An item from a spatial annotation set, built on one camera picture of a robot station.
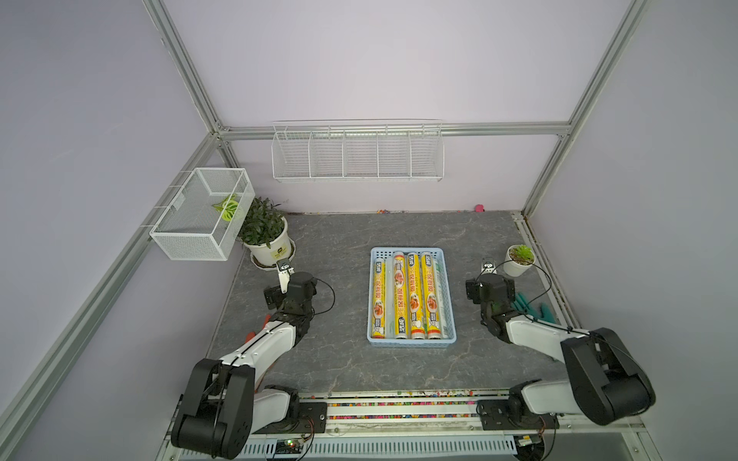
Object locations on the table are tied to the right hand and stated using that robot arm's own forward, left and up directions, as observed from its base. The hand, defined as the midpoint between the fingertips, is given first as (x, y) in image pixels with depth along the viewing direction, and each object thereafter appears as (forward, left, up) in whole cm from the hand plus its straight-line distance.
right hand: (489, 277), depth 92 cm
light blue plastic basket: (-9, +27, +1) cm, 28 cm away
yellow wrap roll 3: (-7, +20, +1) cm, 21 cm away
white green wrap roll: (-16, +17, -3) cm, 23 cm away
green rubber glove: (-10, -17, -7) cm, 21 cm away
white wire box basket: (+9, +87, +19) cm, 89 cm away
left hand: (-3, +64, +3) cm, 64 cm away
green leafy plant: (+15, +73, +11) cm, 76 cm away
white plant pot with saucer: (+9, +75, 0) cm, 76 cm away
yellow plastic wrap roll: (-5, +36, -4) cm, 37 cm away
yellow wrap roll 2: (-13, +25, 0) cm, 28 cm away
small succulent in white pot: (+6, -12, 0) cm, 13 cm away
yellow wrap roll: (-6, +29, -1) cm, 30 cm away
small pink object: (+41, -8, -8) cm, 42 cm away
